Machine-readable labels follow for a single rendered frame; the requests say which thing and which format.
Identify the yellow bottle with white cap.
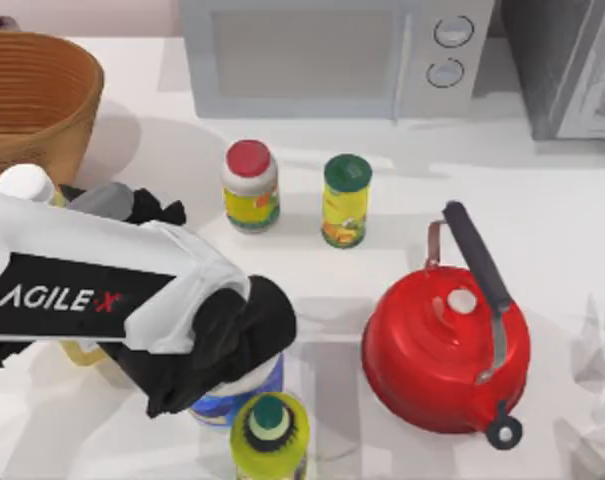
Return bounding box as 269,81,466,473
0,163,114,372

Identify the pale grey rounded box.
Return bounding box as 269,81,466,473
65,181,135,222

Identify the brown woven basket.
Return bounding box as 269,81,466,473
0,30,106,190

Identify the red-lidded yellow label jar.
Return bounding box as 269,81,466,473
221,139,282,236

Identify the green-lidded yellow can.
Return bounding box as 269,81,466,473
320,153,374,250

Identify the blue and white tub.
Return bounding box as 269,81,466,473
188,351,286,430

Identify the microwave oven door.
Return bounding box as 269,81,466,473
180,0,411,120

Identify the yellow-green bottle with green cap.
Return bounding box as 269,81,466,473
229,391,312,480

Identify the pale microwave oven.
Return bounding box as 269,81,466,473
178,0,497,122

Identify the round microwave knob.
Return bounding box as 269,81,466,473
433,14,476,49
425,55,466,90

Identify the grey cabinet with dark inside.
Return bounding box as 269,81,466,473
500,0,605,142

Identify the red kettle with black handle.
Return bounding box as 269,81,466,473
360,199,533,452

